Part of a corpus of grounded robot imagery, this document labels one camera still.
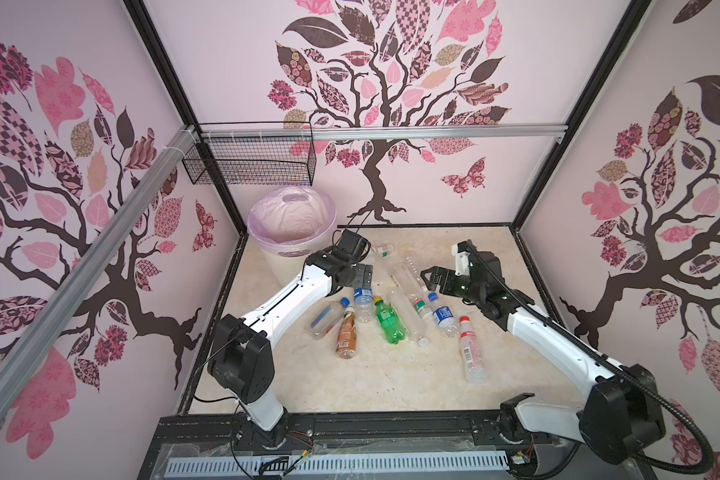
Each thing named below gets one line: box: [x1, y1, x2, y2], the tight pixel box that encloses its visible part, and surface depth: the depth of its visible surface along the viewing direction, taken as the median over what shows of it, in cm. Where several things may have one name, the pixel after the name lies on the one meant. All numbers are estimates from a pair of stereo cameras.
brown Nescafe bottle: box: [336, 306, 357, 359], surface depth 87 cm
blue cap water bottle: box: [427, 292, 459, 338], surface depth 92 cm
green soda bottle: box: [374, 297, 406, 344], surface depth 90 cm
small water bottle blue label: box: [353, 287, 375, 324], surface depth 96 cm
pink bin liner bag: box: [248, 186, 337, 257], surface depth 94 cm
